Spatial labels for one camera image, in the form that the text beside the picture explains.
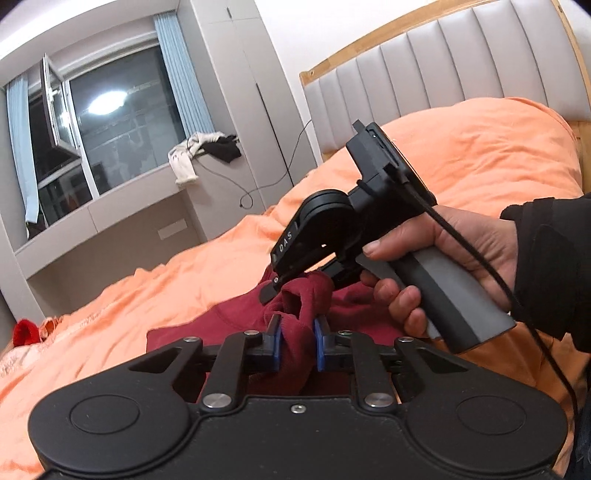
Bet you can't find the dark red shirt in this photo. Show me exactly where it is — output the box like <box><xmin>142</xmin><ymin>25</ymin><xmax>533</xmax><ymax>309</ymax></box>
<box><xmin>146</xmin><ymin>273</ymin><xmax>402</xmax><ymax>396</ymax></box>

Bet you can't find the black sleeved right forearm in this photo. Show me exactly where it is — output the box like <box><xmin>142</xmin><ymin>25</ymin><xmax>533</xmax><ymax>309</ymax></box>
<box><xmin>501</xmin><ymin>194</ymin><xmax>591</xmax><ymax>353</ymax></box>

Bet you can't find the person's right hand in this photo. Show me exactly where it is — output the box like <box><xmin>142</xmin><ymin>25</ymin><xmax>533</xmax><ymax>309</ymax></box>
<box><xmin>359</xmin><ymin>204</ymin><xmax>519</xmax><ymax>340</ymax></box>

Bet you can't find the grey window desk unit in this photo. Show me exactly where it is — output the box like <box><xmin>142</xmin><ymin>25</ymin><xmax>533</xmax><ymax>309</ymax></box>
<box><xmin>1</xmin><ymin>1</ymin><xmax>317</xmax><ymax>323</ymax></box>

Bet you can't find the black cloth on sill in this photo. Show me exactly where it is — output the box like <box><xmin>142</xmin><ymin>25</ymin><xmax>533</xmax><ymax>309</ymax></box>
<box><xmin>201</xmin><ymin>134</ymin><xmax>242</xmax><ymax>164</ymax></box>

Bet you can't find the white cloth on sill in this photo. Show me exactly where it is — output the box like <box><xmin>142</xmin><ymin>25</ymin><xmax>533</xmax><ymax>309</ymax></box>
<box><xmin>167</xmin><ymin>132</ymin><xmax>224</xmax><ymax>187</ymax></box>

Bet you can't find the right light blue curtain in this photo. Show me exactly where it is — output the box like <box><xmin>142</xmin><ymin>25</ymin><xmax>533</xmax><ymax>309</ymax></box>
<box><xmin>153</xmin><ymin>11</ymin><xmax>214</xmax><ymax>137</ymax></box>

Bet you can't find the light blue curtain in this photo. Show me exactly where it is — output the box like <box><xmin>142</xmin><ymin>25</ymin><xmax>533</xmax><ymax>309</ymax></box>
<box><xmin>153</xmin><ymin>11</ymin><xmax>214</xmax><ymax>137</ymax></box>
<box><xmin>6</xmin><ymin>74</ymin><xmax>39</xmax><ymax>224</ymax></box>

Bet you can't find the orange bed duvet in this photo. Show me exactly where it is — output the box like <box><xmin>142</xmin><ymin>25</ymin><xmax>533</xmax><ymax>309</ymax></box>
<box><xmin>1</xmin><ymin>99</ymin><xmax>588</xmax><ymax>479</ymax></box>

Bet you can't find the bright red garment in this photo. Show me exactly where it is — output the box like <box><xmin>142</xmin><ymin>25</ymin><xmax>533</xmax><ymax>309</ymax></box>
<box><xmin>12</xmin><ymin>319</ymin><xmax>41</xmax><ymax>347</ymax></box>

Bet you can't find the pink patterned pillow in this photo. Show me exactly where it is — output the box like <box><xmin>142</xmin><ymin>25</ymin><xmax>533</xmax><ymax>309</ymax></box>
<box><xmin>1</xmin><ymin>317</ymin><xmax>62</xmax><ymax>378</ymax></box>

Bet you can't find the grey padded wooden headboard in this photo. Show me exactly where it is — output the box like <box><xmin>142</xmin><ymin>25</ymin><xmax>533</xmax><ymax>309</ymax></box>
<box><xmin>300</xmin><ymin>1</ymin><xmax>590</xmax><ymax>189</ymax></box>

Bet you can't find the left light blue curtain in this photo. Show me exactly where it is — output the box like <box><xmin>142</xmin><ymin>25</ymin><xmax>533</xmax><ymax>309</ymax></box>
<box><xmin>6</xmin><ymin>74</ymin><xmax>39</xmax><ymax>224</ymax></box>

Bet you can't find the black charging cable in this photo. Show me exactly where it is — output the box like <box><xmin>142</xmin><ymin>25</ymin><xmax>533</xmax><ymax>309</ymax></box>
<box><xmin>193</xmin><ymin>82</ymin><xmax>316</xmax><ymax>211</ymax></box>

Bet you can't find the white wall socket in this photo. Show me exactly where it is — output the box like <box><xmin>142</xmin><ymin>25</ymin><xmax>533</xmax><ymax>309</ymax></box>
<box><xmin>157</xmin><ymin>219</ymin><xmax>187</xmax><ymax>240</ymax></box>

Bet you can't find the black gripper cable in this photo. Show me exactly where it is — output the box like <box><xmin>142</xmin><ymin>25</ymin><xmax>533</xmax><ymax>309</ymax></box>
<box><xmin>355</xmin><ymin>168</ymin><xmax>581</xmax><ymax>425</ymax></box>

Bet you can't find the window with white frame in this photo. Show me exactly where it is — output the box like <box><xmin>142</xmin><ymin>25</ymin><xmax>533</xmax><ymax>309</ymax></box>
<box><xmin>26</xmin><ymin>47</ymin><xmax>183</xmax><ymax>235</ymax></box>

